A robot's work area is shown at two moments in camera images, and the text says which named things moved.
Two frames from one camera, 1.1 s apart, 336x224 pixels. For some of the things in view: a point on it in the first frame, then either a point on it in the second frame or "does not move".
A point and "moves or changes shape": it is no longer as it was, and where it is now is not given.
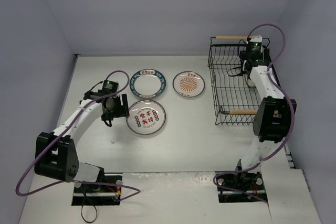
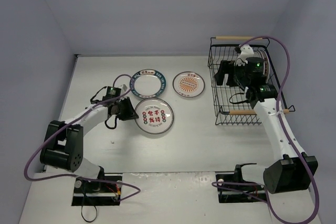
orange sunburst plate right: [188, 84] does not move
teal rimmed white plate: [147, 83] does not move
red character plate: [146, 117] moves or changes shape
